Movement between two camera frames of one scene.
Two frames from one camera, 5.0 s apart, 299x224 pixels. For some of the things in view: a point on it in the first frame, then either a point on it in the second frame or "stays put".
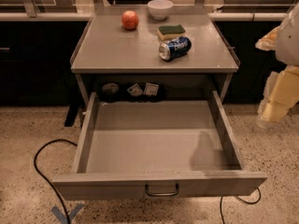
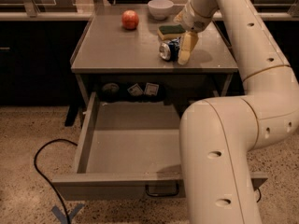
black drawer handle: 161,194 stays put
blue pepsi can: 175,48 stays put
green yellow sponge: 170,32 stays put
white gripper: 289,46 → 192,20
